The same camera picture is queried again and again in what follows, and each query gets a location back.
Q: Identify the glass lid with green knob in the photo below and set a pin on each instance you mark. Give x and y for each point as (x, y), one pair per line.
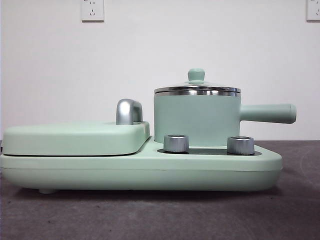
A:
(196, 75)

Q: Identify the silver control knob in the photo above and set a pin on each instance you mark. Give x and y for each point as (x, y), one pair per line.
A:
(240, 145)
(176, 143)

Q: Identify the black control panel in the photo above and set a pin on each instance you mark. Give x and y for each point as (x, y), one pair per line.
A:
(207, 151)

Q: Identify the mint green breakfast machine base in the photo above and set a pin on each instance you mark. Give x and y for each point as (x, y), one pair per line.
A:
(175, 175)

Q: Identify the mint green griddle cover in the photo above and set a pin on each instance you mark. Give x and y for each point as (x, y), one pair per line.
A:
(75, 140)

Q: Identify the white wall socket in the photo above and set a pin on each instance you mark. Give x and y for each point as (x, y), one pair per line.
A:
(92, 11)
(313, 10)

